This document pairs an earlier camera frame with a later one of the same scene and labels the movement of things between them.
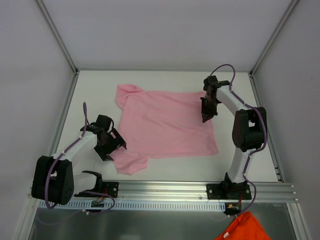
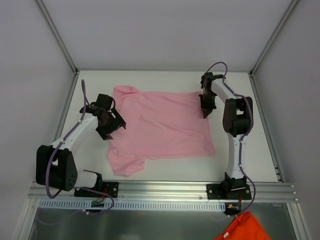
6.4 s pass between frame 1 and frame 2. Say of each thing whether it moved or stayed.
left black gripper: moved
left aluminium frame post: stayed
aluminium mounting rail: stayed
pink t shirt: stayed
